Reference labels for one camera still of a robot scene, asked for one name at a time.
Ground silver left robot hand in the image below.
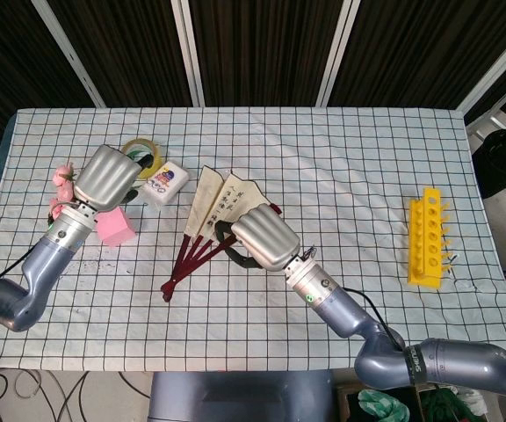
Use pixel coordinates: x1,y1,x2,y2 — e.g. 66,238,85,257
71,143,158,213

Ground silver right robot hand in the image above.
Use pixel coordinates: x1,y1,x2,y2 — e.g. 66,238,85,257
214,204,302,273

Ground red ribbed paper folding fan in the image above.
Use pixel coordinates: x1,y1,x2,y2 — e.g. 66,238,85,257
160,164,283,303

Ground pink cube block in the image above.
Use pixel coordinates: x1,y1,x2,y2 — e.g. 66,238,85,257
95,207,138,250

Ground yellow adhesive tape roll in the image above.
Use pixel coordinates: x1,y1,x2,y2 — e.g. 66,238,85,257
120,137,164,179

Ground white printed tissue pack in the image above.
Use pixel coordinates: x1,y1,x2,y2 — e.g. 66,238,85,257
141,160,191,211

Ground white black-checked tablecloth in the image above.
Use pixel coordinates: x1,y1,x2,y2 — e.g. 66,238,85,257
0,107,506,374

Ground blue-grey robot torso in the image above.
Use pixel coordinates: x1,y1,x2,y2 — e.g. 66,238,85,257
148,371,337,422

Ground yellow test tube rack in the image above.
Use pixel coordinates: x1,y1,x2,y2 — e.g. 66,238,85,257
406,187,456,291

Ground brown cardboard box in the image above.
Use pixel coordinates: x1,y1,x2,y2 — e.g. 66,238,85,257
331,380,438,422

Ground green patterned cloth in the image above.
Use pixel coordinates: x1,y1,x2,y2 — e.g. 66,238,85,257
358,389,411,422

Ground white aluminium frame post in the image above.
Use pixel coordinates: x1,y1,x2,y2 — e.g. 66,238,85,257
36,0,106,108
316,0,354,107
170,0,205,107
456,19,506,112

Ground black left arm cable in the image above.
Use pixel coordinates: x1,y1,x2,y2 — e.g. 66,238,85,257
0,244,41,294

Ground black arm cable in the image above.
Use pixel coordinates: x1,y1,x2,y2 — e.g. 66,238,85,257
0,244,41,294
342,287,407,352

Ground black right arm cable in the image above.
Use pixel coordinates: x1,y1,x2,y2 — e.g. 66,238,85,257
342,287,407,352

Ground grey floor cable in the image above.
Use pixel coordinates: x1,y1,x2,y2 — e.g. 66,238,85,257
13,370,46,404

